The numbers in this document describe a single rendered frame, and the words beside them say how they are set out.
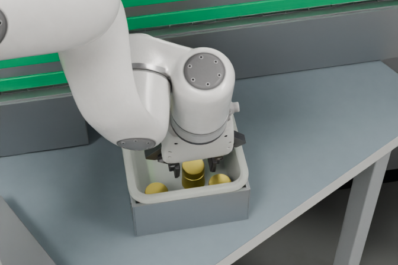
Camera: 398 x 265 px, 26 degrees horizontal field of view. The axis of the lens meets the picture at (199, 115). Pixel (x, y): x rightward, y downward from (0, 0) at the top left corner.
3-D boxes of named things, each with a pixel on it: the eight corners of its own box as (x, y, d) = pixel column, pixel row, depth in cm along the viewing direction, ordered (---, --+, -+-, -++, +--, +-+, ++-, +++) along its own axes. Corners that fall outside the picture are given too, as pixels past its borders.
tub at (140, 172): (220, 106, 143) (221, 70, 136) (250, 218, 129) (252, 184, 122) (116, 120, 141) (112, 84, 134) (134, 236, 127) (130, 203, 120)
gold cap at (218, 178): (204, 194, 129) (204, 177, 126) (225, 187, 130) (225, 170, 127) (213, 212, 127) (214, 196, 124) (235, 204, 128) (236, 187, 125)
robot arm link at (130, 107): (42, -22, 92) (122, 68, 110) (28, 86, 87) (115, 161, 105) (115, -35, 89) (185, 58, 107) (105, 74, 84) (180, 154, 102)
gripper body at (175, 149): (231, 83, 114) (225, 118, 124) (155, 94, 113) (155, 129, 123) (243, 134, 111) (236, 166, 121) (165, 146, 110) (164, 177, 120)
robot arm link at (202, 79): (105, 93, 99) (111, 21, 103) (108, 130, 108) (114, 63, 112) (236, 99, 99) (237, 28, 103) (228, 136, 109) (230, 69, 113)
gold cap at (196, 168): (206, 190, 130) (207, 173, 127) (183, 193, 130) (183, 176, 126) (202, 171, 132) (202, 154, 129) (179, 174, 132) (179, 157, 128)
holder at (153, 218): (213, 84, 146) (214, 52, 140) (248, 219, 129) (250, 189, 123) (113, 98, 144) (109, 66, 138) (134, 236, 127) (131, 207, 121)
